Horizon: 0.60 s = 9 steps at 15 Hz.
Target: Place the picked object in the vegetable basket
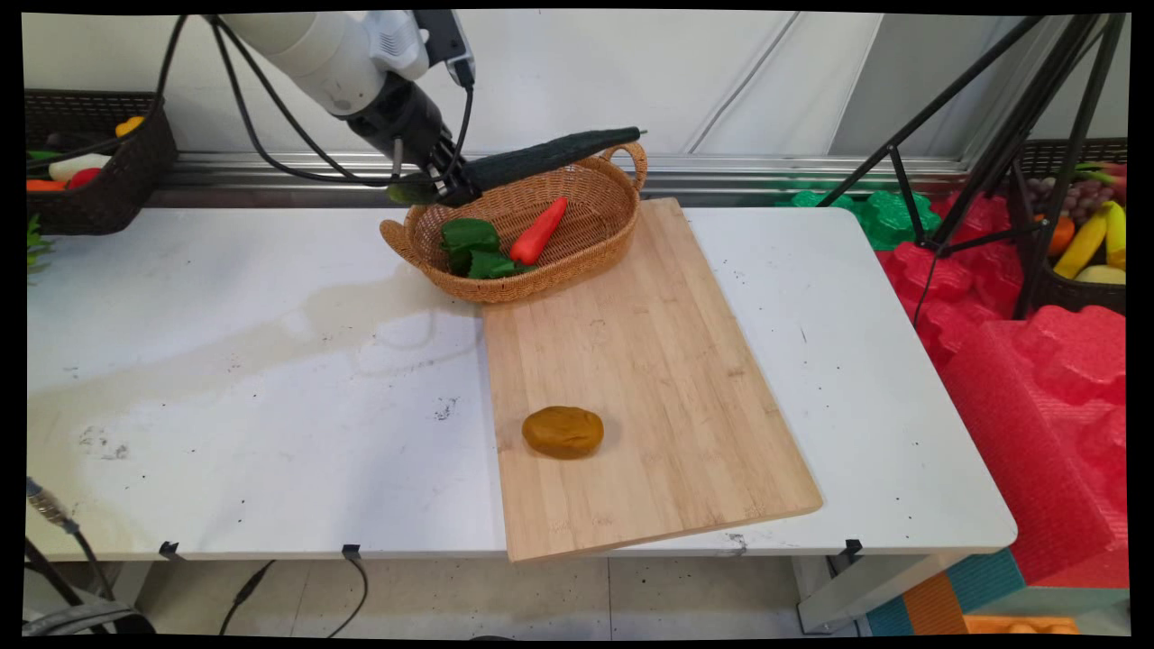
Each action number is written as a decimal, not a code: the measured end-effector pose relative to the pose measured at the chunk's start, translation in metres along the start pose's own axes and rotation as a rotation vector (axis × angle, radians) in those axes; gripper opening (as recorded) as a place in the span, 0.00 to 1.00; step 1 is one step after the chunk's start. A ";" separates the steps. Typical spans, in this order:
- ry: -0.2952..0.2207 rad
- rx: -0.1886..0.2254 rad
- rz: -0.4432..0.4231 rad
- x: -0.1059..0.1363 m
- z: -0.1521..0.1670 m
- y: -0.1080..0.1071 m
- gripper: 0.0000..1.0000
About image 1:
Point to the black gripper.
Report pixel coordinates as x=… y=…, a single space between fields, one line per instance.
x=401 y=117

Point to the red tomato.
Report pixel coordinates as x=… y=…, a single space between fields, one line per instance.
x=85 y=178

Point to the orange carrot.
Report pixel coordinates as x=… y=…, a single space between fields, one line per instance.
x=45 y=186

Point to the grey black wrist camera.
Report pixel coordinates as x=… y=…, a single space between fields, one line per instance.
x=424 y=41

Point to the yellow bell pepper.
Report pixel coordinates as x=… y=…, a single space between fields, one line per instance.
x=129 y=128

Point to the wooden cutting board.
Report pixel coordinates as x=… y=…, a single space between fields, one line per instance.
x=649 y=433

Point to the black table clip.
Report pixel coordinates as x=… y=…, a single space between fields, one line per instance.
x=853 y=546
x=351 y=552
x=169 y=550

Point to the aluminium wall rail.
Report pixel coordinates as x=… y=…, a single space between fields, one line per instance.
x=721 y=171

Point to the black basket with vegetables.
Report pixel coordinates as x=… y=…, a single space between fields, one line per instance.
x=108 y=203

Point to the dark green cucumber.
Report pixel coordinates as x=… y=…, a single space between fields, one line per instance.
x=541 y=155

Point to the brown potato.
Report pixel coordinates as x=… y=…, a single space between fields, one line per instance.
x=563 y=432

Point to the red chili pepper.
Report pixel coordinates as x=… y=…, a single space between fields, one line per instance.
x=539 y=233

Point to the black camera tripod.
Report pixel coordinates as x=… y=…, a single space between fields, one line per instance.
x=1019 y=135

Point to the teal and orange mat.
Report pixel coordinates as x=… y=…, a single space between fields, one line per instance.
x=947 y=604

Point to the green plant leaves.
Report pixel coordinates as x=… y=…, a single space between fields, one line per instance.
x=36 y=248

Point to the black basket with fruit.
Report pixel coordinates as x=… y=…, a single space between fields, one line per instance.
x=1082 y=297

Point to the pale yellow fruit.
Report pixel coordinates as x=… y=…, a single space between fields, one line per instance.
x=1102 y=274

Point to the green leafy vegetable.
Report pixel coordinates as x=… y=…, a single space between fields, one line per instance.
x=473 y=239

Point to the yellow banana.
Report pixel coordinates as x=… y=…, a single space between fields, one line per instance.
x=1082 y=245
x=1116 y=233

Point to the red foam block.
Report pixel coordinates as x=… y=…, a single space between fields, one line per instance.
x=1037 y=406

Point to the green foam block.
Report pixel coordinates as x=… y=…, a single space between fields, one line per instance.
x=888 y=221

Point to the white table leg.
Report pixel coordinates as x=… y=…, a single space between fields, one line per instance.
x=856 y=595

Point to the purple grape bunch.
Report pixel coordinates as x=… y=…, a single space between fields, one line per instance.
x=1077 y=200

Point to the white radish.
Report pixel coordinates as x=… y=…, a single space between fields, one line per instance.
x=79 y=165

